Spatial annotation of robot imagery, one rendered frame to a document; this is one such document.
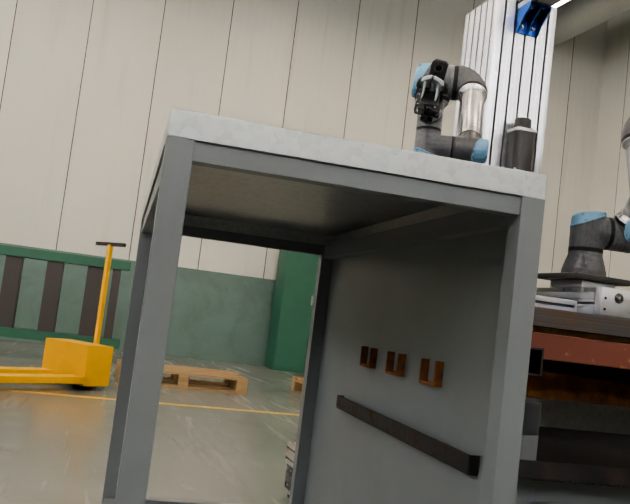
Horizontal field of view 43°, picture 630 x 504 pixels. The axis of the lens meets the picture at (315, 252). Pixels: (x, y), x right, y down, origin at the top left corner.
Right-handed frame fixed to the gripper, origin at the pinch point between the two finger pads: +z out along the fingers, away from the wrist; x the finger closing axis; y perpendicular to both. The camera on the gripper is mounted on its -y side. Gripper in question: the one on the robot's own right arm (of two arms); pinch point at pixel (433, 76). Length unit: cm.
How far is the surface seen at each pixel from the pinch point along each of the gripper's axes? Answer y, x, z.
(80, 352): 151, 243, -394
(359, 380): 83, -1, 1
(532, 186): 40, -25, 80
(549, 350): 64, -37, 57
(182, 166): 53, 25, 100
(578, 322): 58, -41, 55
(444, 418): 81, -22, 52
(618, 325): 56, -49, 52
